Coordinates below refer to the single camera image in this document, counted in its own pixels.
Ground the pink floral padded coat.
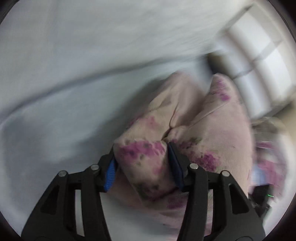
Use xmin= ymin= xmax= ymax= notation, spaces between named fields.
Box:
xmin=110 ymin=72 xmax=253 ymax=230

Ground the stack of folded quilts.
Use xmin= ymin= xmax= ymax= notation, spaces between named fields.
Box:
xmin=249 ymin=117 xmax=290 ymax=200

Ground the grey bed sheet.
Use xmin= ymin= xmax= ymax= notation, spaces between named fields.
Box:
xmin=1 ymin=58 xmax=212 ymax=235

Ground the grey quilted headboard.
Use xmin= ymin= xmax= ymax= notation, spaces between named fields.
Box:
xmin=1 ymin=1 xmax=250 ymax=110

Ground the white sliding wardrobe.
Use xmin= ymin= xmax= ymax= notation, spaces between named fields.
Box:
xmin=207 ymin=1 xmax=295 ymax=120

